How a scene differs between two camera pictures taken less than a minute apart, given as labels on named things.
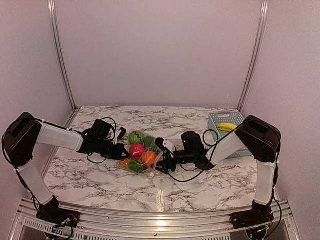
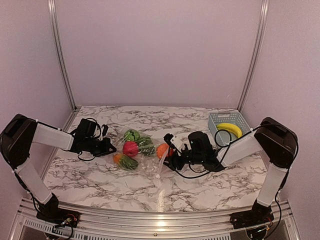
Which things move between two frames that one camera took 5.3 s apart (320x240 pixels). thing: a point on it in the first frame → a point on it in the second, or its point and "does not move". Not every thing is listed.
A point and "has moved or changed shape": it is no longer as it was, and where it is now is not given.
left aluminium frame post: x=60 y=54 does not move
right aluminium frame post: x=258 y=51 does not move
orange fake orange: x=149 y=158 has moved or changed shape
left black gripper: x=118 y=155 → x=105 y=149
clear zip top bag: x=144 y=152 does not move
